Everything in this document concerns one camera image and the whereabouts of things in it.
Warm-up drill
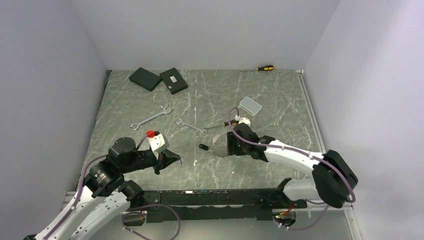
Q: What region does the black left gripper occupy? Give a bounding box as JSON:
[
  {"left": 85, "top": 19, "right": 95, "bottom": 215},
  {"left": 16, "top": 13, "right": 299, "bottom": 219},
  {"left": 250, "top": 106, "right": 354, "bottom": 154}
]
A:
[{"left": 121, "top": 147, "right": 181, "bottom": 174}]

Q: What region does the metal arc keyring plate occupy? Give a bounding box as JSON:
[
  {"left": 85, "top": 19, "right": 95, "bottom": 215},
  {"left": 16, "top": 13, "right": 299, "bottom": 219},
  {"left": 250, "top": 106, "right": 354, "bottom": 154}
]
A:
[{"left": 210, "top": 130, "right": 229, "bottom": 158}]

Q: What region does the black key fob with keys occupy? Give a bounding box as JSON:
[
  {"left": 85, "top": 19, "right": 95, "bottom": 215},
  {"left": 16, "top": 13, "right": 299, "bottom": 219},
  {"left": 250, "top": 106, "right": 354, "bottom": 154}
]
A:
[{"left": 198, "top": 143, "right": 210, "bottom": 151}]

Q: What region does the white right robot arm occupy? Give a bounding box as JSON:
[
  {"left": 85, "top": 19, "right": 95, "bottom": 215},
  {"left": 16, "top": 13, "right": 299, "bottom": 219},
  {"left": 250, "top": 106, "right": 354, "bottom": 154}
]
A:
[{"left": 226, "top": 123, "right": 359, "bottom": 209}]

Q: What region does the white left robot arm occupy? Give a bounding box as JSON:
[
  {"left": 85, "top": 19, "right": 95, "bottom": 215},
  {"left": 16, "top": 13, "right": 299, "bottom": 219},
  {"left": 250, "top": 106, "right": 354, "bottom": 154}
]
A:
[{"left": 25, "top": 131, "right": 182, "bottom": 240}]

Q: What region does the yellow black screwdriver near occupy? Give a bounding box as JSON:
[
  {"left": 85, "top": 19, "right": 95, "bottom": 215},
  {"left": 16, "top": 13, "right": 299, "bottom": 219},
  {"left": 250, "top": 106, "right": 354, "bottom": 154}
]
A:
[{"left": 205, "top": 119, "right": 239, "bottom": 130}]

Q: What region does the small silver wrench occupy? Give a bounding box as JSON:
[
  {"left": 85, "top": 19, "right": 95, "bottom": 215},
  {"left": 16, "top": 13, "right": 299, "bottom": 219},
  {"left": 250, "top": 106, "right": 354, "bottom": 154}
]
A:
[{"left": 175, "top": 118, "right": 208, "bottom": 136}]

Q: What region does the clear plastic box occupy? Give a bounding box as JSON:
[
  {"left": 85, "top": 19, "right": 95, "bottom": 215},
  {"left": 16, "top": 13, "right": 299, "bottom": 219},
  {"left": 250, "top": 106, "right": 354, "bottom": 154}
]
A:
[{"left": 238, "top": 96, "right": 263, "bottom": 116}]

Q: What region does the large silver wrench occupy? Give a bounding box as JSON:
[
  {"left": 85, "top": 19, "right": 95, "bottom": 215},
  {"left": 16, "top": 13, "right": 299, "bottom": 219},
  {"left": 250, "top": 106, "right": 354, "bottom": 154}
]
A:
[{"left": 129, "top": 105, "right": 173, "bottom": 131}]

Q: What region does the black box with label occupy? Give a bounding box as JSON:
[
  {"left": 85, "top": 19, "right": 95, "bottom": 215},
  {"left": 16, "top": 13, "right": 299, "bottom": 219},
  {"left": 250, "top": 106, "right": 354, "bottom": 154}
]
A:
[{"left": 159, "top": 67, "right": 188, "bottom": 95}]

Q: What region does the black flat box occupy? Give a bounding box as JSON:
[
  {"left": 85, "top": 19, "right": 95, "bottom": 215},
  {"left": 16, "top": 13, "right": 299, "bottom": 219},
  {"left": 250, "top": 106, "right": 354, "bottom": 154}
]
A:
[{"left": 128, "top": 67, "right": 162, "bottom": 92}]

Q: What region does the orange black screwdriver far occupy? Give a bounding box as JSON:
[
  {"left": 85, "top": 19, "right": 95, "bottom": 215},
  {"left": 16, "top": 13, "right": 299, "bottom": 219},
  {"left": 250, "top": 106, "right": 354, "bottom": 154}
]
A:
[{"left": 241, "top": 65, "right": 275, "bottom": 72}]

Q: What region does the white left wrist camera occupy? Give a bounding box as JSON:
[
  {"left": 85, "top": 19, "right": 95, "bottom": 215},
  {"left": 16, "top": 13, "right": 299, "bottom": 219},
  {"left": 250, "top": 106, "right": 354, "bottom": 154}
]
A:
[{"left": 146, "top": 130, "right": 170, "bottom": 153}]

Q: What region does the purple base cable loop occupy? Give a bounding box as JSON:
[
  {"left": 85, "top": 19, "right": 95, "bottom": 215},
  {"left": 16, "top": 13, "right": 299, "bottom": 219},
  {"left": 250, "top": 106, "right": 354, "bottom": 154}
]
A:
[{"left": 121, "top": 200, "right": 182, "bottom": 240}]

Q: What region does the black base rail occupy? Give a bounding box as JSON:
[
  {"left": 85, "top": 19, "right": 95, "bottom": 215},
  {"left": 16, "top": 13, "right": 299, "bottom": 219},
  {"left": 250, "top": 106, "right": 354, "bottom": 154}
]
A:
[{"left": 136, "top": 188, "right": 307, "bottom": 223}]

